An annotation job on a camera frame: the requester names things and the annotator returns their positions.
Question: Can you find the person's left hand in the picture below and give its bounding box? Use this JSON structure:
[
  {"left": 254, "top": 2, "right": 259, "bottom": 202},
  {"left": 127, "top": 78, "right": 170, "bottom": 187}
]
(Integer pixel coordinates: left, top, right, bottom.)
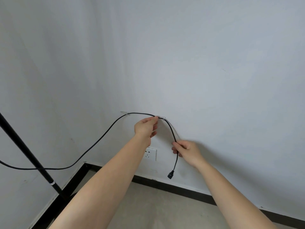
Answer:
[{"left": 134, "top": 116, "right": 159, "bottom": 148}]

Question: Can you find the person's right hand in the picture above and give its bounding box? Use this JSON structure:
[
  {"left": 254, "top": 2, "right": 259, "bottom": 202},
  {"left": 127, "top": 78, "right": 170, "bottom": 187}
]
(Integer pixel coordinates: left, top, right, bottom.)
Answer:
[{"left": 172, "top": 140, "right": 208, "bottom": 169}]

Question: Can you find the black cable with plug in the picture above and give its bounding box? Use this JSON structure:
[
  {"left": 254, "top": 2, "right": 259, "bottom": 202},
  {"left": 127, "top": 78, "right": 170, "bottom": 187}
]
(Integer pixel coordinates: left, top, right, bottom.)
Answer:
[{"left": 0, "top": 113, "right": 179, "bottom": 180}]

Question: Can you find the person's right forearm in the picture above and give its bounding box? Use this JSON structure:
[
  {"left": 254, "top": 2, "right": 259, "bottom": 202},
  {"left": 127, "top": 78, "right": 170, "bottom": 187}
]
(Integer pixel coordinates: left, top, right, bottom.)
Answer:
[{"left": 196, "top": 160, "right": 279, "bottom": 229}]

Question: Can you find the person's left forearm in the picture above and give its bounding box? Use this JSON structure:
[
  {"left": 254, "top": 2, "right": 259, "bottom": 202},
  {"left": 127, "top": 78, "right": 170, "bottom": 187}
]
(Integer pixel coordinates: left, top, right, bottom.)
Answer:
[{"left": 48, "top": 133, "right": 149, "bottom": 229}]

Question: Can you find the black skirting board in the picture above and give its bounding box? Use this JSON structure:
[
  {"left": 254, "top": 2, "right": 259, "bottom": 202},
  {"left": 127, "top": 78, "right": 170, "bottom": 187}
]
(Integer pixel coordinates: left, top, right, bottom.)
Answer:
[{"left": 31, "top": 163, "right": 305, "bottom": 229}]

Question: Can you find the black stand pole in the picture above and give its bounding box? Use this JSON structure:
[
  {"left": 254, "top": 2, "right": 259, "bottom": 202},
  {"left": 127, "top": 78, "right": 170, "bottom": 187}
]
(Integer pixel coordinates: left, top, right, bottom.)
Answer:
[{"left": 0, "top": 113, "right": 69, "bottom": 201}]

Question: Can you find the white wall socket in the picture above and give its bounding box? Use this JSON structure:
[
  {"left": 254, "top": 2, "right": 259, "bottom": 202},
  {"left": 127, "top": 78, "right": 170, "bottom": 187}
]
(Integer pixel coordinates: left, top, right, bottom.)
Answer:
[{"left": 143, "top": 147, "right": 157, "bottom": 161}]

